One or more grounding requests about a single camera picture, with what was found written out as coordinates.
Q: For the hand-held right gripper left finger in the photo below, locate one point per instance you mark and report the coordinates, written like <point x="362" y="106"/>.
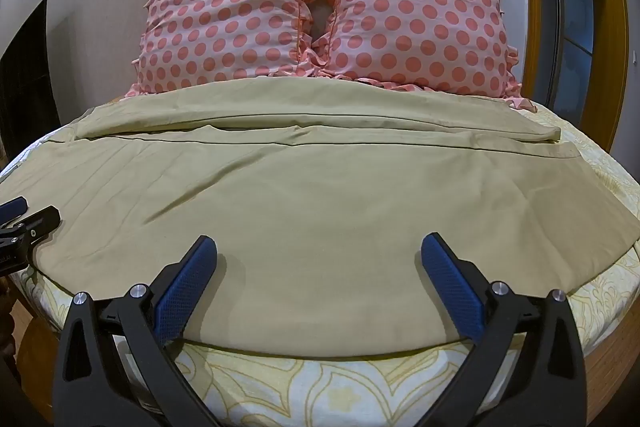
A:
<point x="185" y="279"/>

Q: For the pink polka dot pillow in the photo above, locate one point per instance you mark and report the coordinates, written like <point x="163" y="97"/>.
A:
<point x="420" y="12"/>
<point x="225" y="12"/>

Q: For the dark rectangular panel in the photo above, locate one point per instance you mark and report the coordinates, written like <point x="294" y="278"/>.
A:
<point x="25" y="82"/>

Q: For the glass door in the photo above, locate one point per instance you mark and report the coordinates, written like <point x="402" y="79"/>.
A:
<point x="575" y="22"/>

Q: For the wooden bed frame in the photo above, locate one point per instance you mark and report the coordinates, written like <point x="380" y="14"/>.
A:
<point x="42" y="357"/>

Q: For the yellow floral bed sheet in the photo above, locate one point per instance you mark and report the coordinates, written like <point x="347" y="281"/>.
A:
<point x="320" y="387"/>

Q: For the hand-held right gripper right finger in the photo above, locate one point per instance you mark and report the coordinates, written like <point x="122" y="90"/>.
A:
<point x="452" y="279"/>

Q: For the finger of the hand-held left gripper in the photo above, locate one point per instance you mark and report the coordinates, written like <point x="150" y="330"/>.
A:
<point x="14" y="208"/>
<point x="42" y="222"/>

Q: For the beige blanket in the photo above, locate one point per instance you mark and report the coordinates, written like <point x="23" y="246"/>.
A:
<point x="320" y="207"/>

